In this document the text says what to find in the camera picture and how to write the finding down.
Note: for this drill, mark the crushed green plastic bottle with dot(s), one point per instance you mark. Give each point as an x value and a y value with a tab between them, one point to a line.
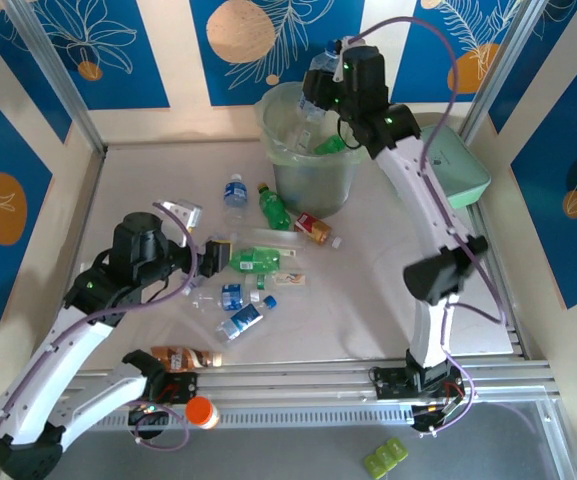
330	145

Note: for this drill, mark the clear bottle blue cap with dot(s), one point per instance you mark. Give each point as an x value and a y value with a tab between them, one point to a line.
324	59

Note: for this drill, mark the small blue-label clear bottle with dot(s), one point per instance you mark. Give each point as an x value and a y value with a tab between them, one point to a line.
230	296

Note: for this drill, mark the large green bottle yellow cap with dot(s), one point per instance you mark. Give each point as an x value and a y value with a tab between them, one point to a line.
255	260

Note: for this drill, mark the small clear green-label bottle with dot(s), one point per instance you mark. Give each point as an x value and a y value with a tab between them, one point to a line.
261	282

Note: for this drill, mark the long clear plastic bottle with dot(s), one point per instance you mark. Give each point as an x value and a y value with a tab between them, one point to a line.
273	237

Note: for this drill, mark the blue-label bottle white cap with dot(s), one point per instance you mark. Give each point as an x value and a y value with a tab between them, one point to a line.
234	194

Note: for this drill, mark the small green soda bottle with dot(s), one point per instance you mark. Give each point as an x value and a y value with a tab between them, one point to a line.
274	207

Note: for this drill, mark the brown coffee drink bottle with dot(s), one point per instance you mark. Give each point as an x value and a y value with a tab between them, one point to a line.
185	356

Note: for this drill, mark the red-label orange drink bottle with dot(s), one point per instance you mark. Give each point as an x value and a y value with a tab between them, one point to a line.
310	223

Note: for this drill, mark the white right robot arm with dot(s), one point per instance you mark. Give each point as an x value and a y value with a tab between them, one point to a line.
408	190

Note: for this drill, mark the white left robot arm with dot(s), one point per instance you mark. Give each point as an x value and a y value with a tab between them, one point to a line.
63	370

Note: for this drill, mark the pale green bin liner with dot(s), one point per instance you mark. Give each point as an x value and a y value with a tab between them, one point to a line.
278	150

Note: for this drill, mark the grey translucent waste bin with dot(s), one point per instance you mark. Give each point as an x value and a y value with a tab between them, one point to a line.
313	195

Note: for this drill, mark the mint green zip case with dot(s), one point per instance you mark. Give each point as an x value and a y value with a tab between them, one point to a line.
463	170

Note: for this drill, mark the orange-capped pill bottle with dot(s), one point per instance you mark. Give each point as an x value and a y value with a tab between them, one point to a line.
199	410

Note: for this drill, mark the lime green segmented case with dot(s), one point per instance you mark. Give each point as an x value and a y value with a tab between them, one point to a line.
385	457

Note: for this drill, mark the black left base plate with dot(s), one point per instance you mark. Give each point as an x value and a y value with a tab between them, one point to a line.
185	387

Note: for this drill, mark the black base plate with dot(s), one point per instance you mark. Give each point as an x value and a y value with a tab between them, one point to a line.
185	387
388	385

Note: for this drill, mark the aluminium frame post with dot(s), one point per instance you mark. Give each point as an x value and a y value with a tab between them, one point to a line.
53	60
503	65

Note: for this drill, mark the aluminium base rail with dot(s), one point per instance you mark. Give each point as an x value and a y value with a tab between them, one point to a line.
293	380

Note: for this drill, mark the black electronics bracket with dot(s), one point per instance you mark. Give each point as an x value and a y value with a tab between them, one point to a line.
148	420
433	415

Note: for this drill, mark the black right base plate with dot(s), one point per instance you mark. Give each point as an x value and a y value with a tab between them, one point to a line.
388	385

